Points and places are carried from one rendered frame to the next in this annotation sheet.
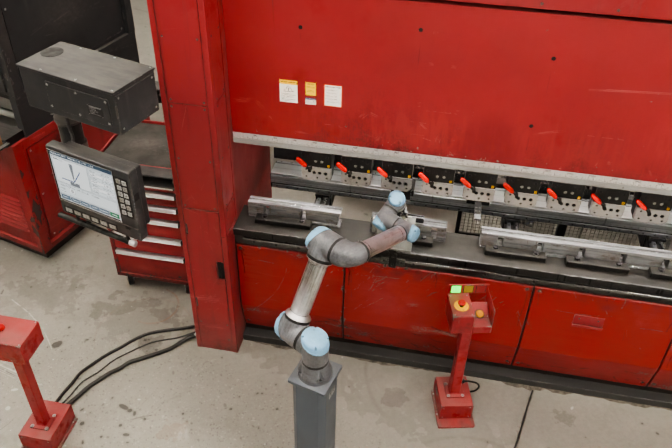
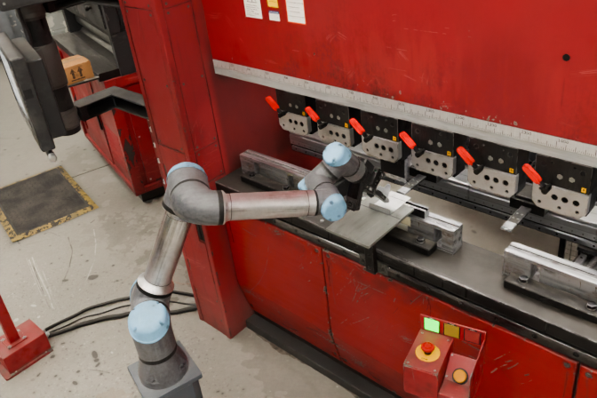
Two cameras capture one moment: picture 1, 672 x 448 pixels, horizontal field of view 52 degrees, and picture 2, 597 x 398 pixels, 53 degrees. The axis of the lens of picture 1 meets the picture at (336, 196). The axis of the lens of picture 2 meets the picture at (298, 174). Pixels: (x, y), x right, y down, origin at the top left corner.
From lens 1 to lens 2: 191 cm
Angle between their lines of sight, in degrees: 31
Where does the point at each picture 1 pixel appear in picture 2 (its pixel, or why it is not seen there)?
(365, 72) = not seen: outside the picture
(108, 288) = not seen: hidden behind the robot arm
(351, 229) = not seen: hidden behind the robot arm
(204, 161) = (163, 84)
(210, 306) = (200, 273)
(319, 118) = (286, 41)
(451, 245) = (460, 261)
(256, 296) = (248, 275)
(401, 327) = (396, 369)
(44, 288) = (123, 226)
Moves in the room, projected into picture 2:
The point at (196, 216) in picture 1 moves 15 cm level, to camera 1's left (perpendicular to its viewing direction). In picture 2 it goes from (169, 156) to (145, 150)
